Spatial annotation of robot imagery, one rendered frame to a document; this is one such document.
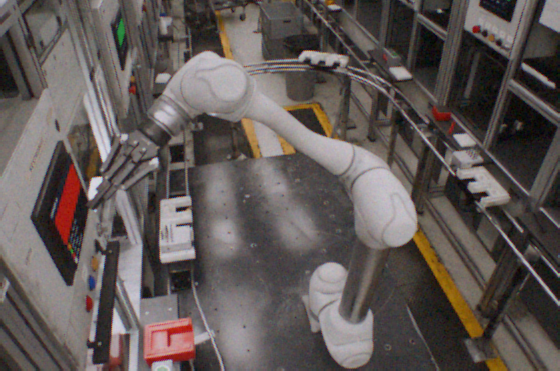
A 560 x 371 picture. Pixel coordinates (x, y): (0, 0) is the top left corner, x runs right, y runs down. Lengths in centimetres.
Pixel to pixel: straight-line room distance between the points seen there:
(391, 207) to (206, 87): 55
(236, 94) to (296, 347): 119
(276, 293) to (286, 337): 22
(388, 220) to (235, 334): 95
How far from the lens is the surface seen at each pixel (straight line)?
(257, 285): 195
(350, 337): 152
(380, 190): 113
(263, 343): 179
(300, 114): 434
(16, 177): 83
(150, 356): 151
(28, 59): 101
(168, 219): 201
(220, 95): 81
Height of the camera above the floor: 224
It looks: 38 degrees down
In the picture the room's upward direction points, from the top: 1 degrees counter-clockwise
